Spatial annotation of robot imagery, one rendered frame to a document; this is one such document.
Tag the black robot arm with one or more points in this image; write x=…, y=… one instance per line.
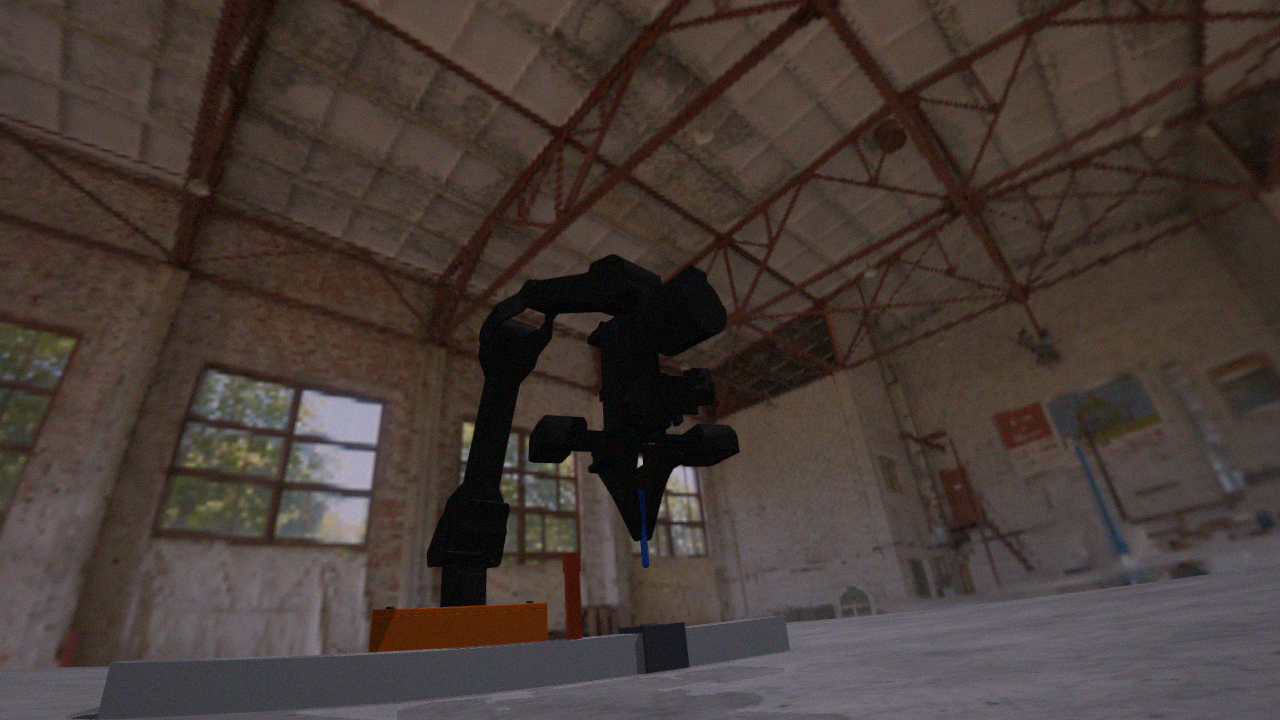
x=649, y=318

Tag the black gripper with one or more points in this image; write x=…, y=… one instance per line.
x=615, y=450

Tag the blue pin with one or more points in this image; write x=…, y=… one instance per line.
x=643, y=541

